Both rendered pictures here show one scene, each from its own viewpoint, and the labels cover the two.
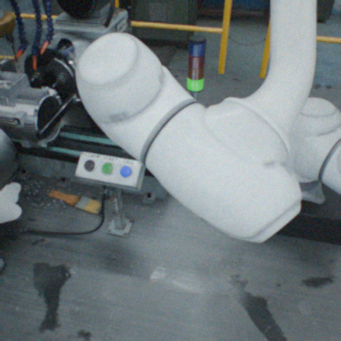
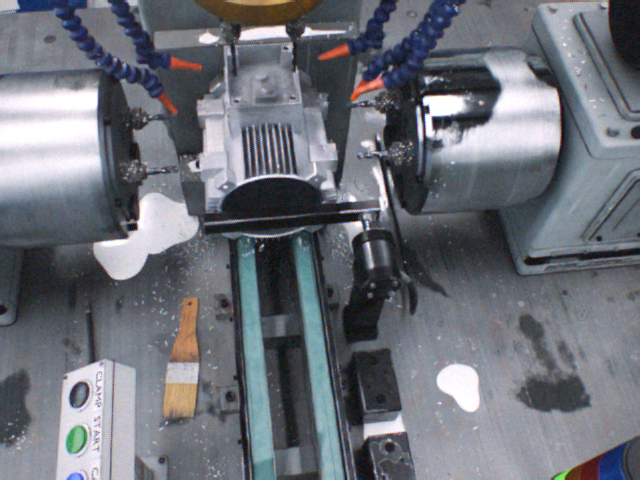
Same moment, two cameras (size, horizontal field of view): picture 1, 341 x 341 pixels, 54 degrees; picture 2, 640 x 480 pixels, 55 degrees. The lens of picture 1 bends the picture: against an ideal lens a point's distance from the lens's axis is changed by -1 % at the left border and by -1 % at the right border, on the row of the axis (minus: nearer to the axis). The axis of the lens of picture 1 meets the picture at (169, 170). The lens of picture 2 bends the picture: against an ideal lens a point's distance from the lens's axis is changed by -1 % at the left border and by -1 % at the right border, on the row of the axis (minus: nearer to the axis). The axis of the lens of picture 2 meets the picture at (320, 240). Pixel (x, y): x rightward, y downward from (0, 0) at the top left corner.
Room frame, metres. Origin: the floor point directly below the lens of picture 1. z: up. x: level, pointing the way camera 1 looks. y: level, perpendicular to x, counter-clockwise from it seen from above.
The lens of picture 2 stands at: (0.80, -0.08, 1.77)
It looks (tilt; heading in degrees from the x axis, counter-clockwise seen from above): 59 degrees down; 63
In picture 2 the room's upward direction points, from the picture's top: 6 degrees clockwise
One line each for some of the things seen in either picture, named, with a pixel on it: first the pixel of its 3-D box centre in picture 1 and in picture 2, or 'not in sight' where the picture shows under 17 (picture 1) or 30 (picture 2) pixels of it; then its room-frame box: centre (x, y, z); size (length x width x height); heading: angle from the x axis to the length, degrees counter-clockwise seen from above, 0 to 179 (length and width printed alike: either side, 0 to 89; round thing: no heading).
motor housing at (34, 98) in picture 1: (23, 114); (266, 155); (0.98, 0.50, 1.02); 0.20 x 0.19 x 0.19; 76
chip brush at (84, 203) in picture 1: (74, 200); (184, 355); (0.77, 0.32, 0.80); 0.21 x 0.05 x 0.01; 68
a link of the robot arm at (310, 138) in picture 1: (308, 138); not in sight; (0.76, -0.39, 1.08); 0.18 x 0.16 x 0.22; 39
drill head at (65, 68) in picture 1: (67, 66); (479, 130); (1.30, 0.42, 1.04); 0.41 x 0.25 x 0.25; 166
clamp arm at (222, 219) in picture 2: (58, 115); (293, 217); (0.98, 0.38, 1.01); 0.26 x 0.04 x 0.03; 166
